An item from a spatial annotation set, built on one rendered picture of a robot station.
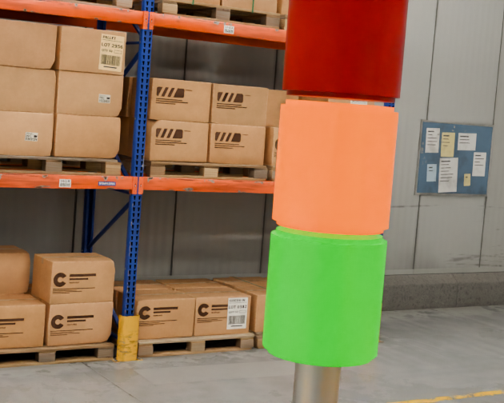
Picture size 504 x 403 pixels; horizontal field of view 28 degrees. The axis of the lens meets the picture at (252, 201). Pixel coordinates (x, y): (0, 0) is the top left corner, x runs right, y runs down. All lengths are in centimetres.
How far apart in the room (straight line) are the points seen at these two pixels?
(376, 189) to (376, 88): 4
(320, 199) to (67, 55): 805
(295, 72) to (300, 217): 6
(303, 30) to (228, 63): 1020
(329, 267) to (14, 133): 792
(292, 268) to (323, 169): 4
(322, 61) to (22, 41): 793
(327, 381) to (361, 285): 5
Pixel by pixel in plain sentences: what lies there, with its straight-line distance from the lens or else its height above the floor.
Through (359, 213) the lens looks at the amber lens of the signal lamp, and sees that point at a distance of 41.
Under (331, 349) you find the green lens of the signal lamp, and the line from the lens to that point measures 42.
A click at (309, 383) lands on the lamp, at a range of 43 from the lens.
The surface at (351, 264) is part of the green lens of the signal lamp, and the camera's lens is 41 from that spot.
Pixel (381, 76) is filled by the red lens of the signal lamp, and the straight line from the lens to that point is 41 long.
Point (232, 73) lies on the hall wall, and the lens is 1064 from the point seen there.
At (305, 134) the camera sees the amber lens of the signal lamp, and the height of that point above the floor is 226.
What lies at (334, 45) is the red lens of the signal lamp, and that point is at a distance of 41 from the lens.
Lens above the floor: 226
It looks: 5 degrees down
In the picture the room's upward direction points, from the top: 4 degrees clockwise
